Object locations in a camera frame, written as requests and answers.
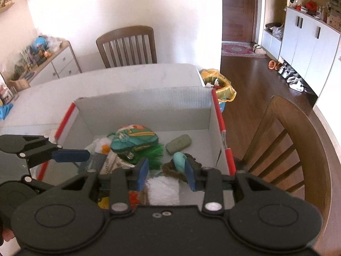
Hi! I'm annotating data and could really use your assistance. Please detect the white fluffy cloth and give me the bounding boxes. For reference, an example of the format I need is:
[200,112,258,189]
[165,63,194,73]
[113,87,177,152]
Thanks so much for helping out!
[145,177,180,206]

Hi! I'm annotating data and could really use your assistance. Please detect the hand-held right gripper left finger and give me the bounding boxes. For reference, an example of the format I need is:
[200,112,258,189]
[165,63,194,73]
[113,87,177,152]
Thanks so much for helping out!
[57,158,150,214]

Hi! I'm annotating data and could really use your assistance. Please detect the person's left hand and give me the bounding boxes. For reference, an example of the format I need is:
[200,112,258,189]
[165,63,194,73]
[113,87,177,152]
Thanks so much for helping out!
[2,229,15,243]

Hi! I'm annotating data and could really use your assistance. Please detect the clear plastic bags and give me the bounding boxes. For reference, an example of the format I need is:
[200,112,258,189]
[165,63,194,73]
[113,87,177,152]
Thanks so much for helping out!
[46,36,63,49]

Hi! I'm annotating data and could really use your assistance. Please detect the red patterned rug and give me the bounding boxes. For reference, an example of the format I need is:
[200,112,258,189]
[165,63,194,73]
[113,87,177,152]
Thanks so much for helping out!
[222,41,267,58]

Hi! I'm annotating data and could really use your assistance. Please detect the wooden wall shelf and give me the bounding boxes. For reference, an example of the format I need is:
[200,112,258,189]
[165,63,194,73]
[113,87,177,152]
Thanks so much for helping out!
[0,0,15,13]

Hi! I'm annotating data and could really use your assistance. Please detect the red and white cardboard box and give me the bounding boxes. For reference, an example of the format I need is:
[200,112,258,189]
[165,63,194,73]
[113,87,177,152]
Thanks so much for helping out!
[37,85,237,208]

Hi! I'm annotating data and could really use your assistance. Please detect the green fringed pouch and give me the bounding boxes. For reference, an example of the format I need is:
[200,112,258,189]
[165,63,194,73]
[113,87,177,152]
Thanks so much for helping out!
[136,143,163,170]

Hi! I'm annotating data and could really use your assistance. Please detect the blue gloves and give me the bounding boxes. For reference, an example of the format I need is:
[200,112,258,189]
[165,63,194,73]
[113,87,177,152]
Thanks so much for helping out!
[0,103,14,120]

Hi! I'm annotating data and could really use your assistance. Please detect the white wooden sideboard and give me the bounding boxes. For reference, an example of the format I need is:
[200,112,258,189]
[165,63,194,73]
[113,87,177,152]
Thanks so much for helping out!
[9,41,82,87]

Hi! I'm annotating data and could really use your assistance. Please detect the orange flower ornament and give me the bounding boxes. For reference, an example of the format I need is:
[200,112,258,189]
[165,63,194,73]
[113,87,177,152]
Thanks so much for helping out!
[129,191,142,206]

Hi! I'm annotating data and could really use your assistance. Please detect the floral pouch with green trim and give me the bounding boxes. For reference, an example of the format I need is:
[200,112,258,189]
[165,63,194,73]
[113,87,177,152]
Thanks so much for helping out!
[110,124,159,160]

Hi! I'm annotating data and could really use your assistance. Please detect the trash bin with yellow bag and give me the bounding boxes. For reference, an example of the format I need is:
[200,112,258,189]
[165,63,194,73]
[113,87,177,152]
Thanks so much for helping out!
[199,69,237,112]

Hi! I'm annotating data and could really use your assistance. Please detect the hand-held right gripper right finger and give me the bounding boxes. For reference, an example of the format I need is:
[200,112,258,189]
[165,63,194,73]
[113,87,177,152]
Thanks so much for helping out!
[184,159,287,215]

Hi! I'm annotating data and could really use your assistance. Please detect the small wooden crate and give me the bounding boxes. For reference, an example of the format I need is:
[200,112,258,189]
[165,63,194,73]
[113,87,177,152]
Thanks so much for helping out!
[7,75,30,92]

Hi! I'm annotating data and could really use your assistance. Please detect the brown fuzzy toy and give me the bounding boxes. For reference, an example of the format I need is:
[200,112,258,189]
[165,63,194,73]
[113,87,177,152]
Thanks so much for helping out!
[161,153,203,184]

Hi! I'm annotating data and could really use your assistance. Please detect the grey hallway cabinet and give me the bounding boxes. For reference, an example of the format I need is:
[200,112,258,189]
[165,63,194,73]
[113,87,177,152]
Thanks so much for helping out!
[260,0,341,110]

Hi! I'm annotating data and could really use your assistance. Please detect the blue globe toy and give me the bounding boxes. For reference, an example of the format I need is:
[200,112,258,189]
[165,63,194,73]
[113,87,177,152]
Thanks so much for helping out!
[33,36,48,50]

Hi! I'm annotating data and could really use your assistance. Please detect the white plastic bag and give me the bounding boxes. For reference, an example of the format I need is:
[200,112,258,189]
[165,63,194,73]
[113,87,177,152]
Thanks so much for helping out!
[87,136,111,154]

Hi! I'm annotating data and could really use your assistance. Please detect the shiny foil bag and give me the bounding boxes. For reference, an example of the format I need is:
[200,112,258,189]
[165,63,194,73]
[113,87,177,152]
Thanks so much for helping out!
[101,152,136,175]

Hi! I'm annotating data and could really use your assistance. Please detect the dark wooden door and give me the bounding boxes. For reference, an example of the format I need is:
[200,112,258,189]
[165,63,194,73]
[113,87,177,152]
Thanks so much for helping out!
[222,0,263,42]

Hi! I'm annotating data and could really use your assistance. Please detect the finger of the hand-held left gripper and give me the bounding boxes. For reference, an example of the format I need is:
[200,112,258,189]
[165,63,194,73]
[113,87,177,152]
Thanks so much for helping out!
[0,135,90,169]
[23,175,54,192]

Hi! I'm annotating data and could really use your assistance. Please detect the grey-green pouch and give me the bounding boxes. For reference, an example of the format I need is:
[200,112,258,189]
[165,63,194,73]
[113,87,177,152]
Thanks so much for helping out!
[166,135,192,154]

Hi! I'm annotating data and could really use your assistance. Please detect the wooden slat-back chair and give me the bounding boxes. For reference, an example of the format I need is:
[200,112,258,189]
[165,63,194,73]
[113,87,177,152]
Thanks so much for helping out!
[234,95,332,220]
[96,26,157,68]

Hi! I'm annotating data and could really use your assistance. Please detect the row of shoes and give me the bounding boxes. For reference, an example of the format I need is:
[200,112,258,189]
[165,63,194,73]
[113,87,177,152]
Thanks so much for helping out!
[277,63,305,92]

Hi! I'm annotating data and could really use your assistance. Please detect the red and white carton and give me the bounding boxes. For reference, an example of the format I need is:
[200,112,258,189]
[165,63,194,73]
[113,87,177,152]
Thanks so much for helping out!
[0,73,14,104]

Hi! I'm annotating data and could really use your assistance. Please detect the toy building model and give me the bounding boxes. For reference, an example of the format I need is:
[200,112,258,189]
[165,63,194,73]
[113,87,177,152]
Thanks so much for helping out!
[13,45,52,71]

